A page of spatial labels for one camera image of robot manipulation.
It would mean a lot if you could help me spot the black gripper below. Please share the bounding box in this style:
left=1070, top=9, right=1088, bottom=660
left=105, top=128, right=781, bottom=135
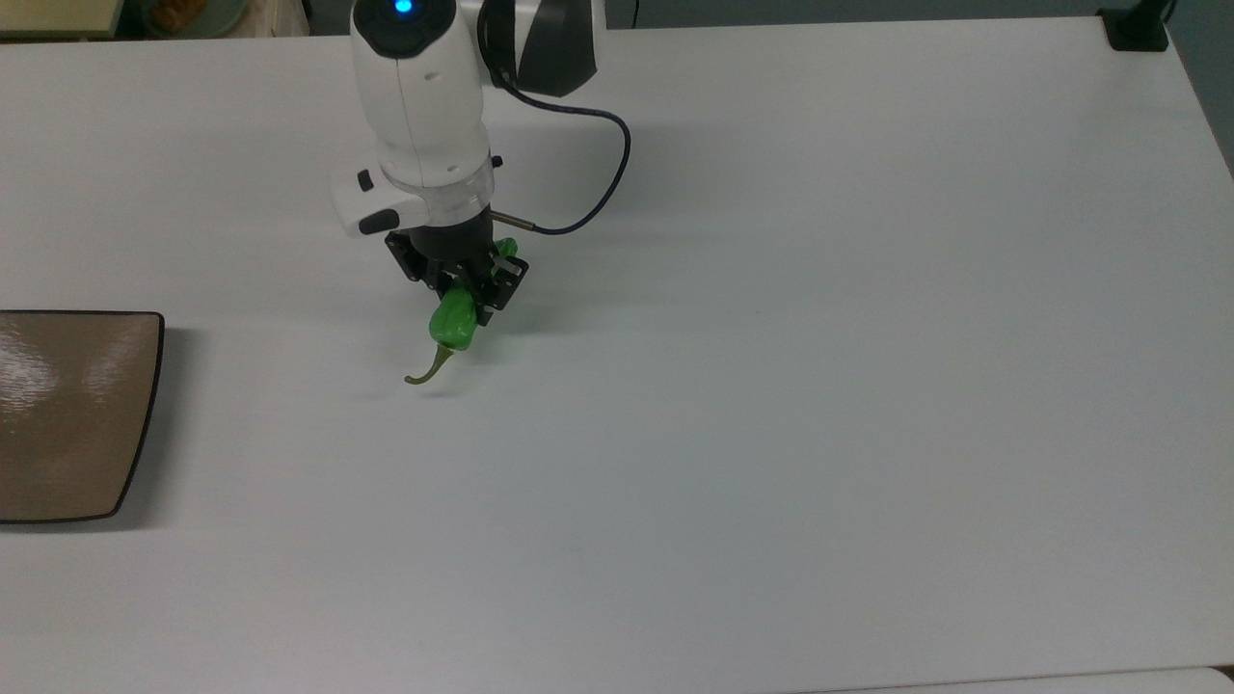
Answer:
left=385, top=217, right=530, bottom=328

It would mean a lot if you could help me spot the green chili pepper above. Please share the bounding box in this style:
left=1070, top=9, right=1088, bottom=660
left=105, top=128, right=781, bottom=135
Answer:
left=403, top=238, right=522, bottom=387

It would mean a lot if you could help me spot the square brown ceramic plate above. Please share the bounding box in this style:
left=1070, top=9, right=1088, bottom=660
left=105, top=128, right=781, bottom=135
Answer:
left=0, top=309, right=166, bottom=525

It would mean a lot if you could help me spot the green bowl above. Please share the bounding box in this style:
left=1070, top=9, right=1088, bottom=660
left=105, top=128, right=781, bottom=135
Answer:
left=143, top=0, right=250, bottom=36

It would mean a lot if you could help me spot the beige board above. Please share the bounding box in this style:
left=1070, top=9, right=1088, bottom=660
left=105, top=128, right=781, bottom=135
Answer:
left=0, top=0, right=124, bottom=40

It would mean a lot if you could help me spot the black table clamp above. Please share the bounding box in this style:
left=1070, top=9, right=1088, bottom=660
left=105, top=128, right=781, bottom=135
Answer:
left=1097, top=0, right=1179, bottom=53

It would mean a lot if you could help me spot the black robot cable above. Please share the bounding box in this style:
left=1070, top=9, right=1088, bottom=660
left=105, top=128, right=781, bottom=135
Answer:
left=480, top=29, right=633, bottom=236

